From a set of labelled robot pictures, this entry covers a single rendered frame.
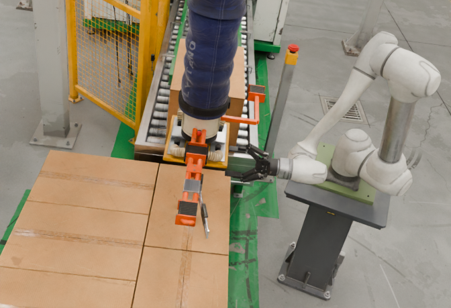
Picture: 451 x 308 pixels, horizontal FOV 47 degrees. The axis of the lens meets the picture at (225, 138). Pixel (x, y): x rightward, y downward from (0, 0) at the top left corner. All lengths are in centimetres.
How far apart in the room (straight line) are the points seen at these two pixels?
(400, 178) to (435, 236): 141
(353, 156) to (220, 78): 77
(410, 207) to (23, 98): 304
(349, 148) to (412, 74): 61
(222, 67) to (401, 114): 75
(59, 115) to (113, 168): 107
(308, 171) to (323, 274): 101
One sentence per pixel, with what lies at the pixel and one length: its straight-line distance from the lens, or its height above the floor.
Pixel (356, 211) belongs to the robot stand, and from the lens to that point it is 260.
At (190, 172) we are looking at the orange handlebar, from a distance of 211.
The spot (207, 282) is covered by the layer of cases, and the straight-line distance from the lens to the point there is 239.
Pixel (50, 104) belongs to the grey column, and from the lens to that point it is 380.
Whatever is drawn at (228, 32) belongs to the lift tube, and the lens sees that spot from 209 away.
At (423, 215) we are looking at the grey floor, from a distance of 397.
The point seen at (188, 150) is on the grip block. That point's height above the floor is 106.
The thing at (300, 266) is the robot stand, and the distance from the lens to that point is 308.
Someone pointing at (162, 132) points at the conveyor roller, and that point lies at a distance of 314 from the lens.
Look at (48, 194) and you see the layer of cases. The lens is 274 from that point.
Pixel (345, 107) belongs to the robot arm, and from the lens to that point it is 220.
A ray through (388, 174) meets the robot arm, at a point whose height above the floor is 100.
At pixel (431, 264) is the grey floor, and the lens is 365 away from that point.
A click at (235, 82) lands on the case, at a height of 95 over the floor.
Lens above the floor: 243
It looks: 37 degrees down
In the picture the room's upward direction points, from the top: 10 degrees clockwise
